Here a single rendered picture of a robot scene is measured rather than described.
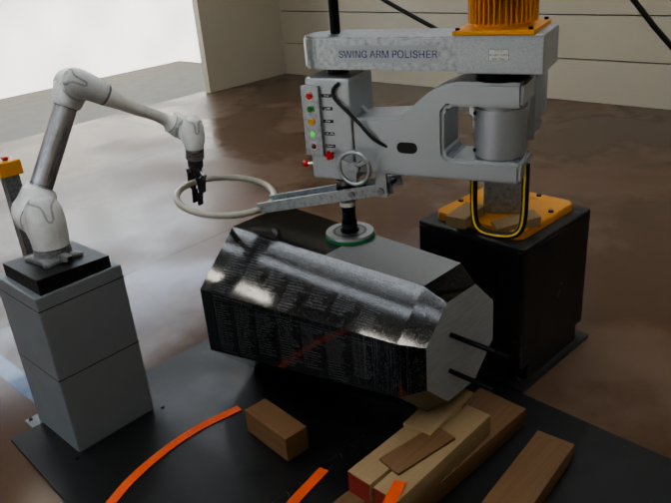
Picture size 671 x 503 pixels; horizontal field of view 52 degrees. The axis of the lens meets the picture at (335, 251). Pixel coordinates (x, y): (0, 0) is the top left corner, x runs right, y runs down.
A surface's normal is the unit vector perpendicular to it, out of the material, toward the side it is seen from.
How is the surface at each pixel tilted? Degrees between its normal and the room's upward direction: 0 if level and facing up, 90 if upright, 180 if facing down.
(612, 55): 90
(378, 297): 45
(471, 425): 0
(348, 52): 90
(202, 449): 0
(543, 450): 0
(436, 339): 90
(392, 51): 90
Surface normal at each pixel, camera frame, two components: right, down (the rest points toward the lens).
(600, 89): -0.67, 0.36
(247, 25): 0.73, 0.23
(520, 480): -0.07, -0.90
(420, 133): -0.45, 0.40
